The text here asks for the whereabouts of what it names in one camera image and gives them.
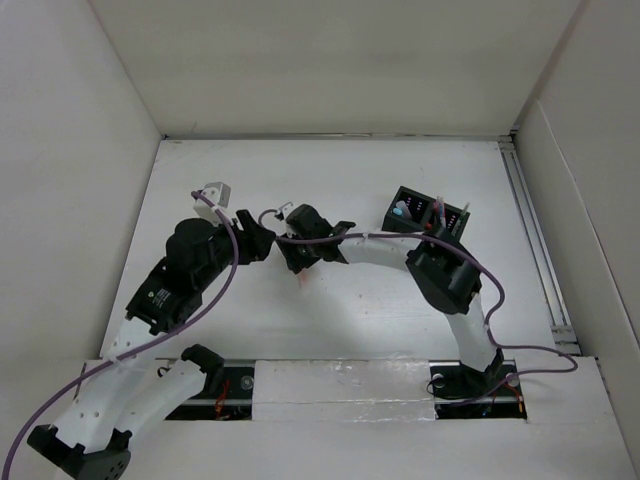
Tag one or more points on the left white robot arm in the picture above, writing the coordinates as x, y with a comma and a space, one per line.
92, 438

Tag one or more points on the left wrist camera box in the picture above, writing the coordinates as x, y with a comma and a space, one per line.
212, 198

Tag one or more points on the dark red gel pen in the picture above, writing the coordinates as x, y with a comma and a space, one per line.
438, 211

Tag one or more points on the orange highlighter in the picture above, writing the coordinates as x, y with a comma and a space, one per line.
303, 279

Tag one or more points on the black two-slot pen holder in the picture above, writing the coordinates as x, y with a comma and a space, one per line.
421, 207

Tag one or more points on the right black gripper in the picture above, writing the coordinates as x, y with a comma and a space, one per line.
295, 261

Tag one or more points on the pink highlighter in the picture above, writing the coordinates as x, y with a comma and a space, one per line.
403, 207

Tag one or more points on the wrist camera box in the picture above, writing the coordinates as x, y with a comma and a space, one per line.
284, 211
212, 198

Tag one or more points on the blue gel pen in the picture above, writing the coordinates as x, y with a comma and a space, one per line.
442, 211

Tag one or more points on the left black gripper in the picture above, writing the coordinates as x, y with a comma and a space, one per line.
253, 246

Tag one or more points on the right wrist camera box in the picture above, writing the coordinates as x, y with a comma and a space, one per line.
284, 211

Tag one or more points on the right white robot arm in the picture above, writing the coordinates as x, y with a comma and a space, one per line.
442, 269

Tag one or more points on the aluminium rail right side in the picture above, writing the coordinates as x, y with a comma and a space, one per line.
558, 316

